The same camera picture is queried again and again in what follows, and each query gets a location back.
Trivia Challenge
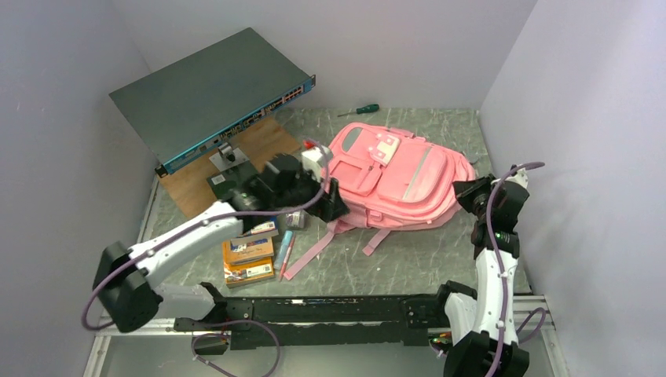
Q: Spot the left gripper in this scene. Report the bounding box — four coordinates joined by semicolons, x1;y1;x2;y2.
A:
274;163;350;223

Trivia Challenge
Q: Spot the small silver tape roll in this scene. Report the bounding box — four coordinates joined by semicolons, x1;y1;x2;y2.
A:
285;210;307;229

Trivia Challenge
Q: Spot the light blue marker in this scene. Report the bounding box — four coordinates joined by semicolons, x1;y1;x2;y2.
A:
273;230;294;272

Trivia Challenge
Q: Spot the pink backpack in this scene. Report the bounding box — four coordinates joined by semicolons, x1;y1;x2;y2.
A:
284;123;475;280

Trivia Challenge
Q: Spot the red pen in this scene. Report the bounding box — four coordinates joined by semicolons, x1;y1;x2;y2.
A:
279;233;296;282

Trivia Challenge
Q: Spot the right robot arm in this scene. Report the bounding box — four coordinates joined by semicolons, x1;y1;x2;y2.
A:
432;169;530;376

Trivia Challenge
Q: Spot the blue cover book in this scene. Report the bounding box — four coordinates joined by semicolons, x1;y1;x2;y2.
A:
231;218;279;243

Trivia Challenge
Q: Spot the orange cover book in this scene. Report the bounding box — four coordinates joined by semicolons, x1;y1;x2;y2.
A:
221;238;274;265

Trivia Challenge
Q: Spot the orange bottom book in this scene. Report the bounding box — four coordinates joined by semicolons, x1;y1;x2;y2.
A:
224;257;275;288

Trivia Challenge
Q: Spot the dark green book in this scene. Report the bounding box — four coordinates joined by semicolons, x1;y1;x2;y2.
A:
207;162;259;202

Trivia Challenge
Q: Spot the wooden board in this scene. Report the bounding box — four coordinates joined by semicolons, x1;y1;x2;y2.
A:
159;116;301;218

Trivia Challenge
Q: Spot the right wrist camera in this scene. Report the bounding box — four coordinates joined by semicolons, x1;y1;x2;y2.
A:
504;167;529;189

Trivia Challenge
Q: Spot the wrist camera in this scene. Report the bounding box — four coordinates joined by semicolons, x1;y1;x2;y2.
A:
301;140;332;180
504;167;529;189

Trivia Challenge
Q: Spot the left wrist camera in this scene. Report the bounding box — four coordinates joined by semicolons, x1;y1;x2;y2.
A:
301;140;332;180

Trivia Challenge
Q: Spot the green handled screwdriver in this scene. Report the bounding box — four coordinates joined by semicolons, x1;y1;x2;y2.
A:
338;104;380;117

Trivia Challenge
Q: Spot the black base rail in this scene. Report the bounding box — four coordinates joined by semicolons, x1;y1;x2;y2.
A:
174;294;451;350

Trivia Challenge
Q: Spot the grey network switch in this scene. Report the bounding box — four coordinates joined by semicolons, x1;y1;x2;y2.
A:
109;27;316;178

